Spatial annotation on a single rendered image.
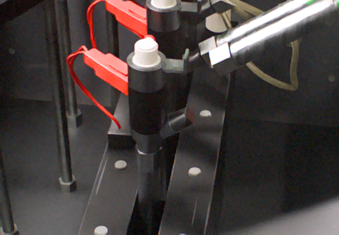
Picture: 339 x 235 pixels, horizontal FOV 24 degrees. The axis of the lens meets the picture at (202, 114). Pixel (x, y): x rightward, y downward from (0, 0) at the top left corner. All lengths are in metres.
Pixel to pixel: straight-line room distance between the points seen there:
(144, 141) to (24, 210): 0.30
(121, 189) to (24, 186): 0.25
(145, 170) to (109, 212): 0.05
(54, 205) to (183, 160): 0.22
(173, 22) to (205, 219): 0.16
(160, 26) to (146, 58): 0.08
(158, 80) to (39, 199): 0.35
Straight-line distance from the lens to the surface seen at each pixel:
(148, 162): 0.62
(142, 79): 0.57
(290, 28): 0.54
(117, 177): 0.69
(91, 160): 0.93
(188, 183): 0.68
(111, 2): 0.69
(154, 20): 0.64
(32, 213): 0.88
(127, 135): 0.70
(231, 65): 0.56
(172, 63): 0.57
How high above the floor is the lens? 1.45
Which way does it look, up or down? 38 degrees down
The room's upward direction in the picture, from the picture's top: 2 degrees clockwise
